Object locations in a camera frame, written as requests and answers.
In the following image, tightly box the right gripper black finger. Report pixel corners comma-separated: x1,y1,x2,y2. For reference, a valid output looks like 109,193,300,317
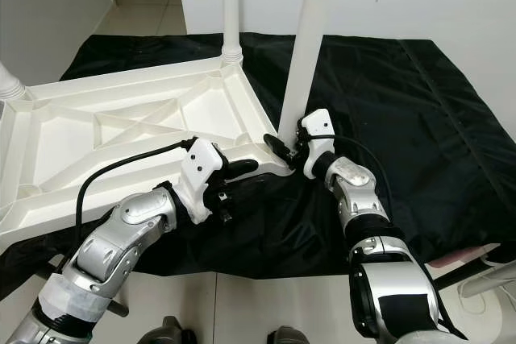
262,135,292,167

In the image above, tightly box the white plastic table leg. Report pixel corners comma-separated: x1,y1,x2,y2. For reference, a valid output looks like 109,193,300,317
219,0,244,64
0,66,27,102
277,0,341,143

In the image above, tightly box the white plastic children table top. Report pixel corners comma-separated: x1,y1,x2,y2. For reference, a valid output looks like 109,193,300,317
0,56,295,250

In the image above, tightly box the black table cloth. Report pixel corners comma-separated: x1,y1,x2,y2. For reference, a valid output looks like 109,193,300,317
0,32,516,276

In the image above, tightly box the grey left robot foot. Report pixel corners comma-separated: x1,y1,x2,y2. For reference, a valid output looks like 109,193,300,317
141,316,186,344

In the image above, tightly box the grey robot foot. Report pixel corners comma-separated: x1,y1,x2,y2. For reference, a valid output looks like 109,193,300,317
266,325,311,344
141,316,186,344

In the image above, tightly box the grey right robot foot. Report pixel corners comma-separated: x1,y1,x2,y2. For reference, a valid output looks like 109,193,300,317
266,325,311,344

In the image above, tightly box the black metal table leg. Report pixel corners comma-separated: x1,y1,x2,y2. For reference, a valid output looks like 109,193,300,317
97,300,130,317
435,259,485,292

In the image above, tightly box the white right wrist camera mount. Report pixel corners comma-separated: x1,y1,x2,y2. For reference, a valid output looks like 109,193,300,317
298,109,338,180

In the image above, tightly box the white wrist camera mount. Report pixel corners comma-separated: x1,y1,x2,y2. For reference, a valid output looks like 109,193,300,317
298,109,338,180
179,139,227,224

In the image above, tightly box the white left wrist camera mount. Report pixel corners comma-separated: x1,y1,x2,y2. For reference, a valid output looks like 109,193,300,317
179,139,227,224

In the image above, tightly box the white pedestal fan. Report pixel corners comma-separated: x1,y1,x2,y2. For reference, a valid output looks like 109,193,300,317
439,139,516,337

